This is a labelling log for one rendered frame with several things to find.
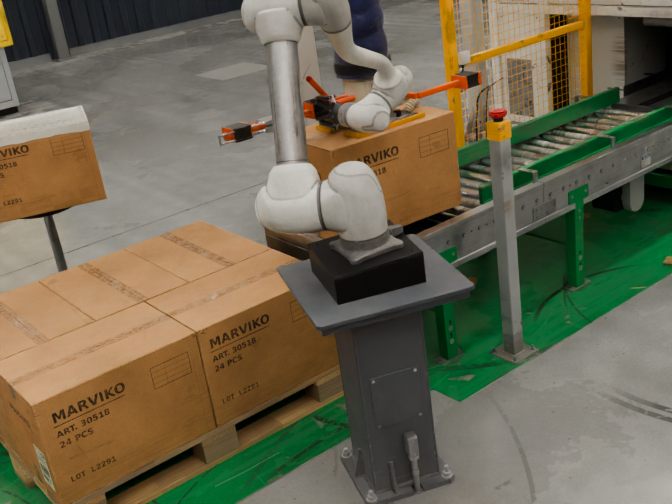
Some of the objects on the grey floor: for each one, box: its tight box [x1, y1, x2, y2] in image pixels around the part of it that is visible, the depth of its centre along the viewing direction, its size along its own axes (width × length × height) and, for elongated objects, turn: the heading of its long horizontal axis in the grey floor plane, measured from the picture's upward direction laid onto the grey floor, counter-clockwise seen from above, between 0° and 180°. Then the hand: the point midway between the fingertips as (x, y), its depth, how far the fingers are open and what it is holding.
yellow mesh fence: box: [439, 0, 593, 149], centre depth 468 cm, size 117×10×210 cm, turn 146°
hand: (313, 108), depth 343 cm, fingers closed on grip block, 4 cm apart
